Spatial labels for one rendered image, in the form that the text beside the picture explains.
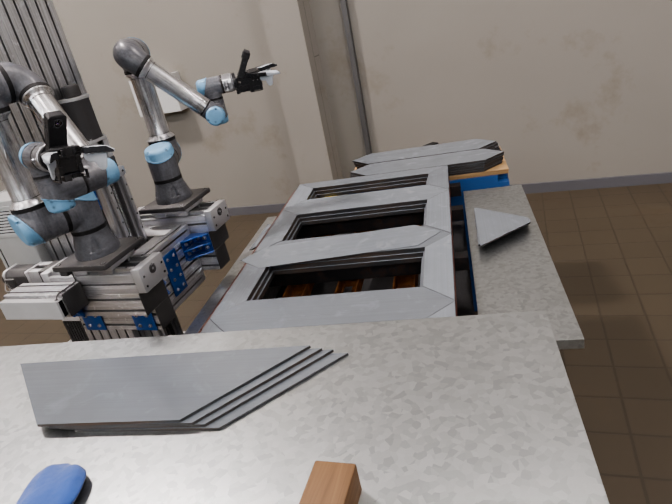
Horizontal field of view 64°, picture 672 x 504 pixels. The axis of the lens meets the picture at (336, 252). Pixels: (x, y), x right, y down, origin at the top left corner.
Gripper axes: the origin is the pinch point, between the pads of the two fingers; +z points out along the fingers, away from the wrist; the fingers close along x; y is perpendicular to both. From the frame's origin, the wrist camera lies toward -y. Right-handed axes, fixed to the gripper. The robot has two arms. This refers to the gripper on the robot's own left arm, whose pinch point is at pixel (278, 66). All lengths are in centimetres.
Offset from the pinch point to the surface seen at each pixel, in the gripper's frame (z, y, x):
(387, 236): 22, 50, 72
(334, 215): 8, 57, 34
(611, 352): 117, 136, 76
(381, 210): 28, 57, 40
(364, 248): 13, 49, 77
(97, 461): -51, 18, 170
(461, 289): 49, 81, 73
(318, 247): -3, 51, 67
